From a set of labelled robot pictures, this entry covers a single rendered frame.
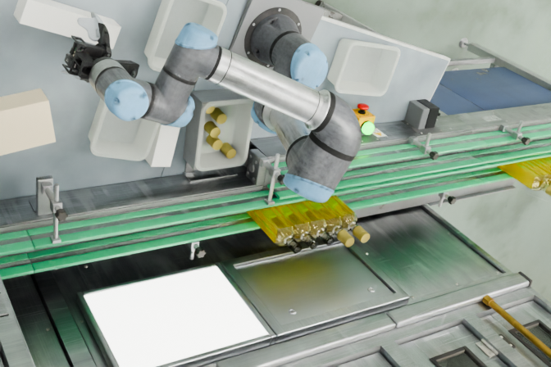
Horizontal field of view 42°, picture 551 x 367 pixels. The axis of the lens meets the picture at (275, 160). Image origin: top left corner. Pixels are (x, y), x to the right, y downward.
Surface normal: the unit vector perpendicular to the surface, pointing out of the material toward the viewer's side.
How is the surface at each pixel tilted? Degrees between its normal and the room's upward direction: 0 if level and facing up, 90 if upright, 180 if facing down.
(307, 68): 4
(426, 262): 90
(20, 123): 0
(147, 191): 90
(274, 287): 90
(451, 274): 90
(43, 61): 0
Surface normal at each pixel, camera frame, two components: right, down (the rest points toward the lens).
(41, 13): 0.51, 0.48
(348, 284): 0.15, -0.87
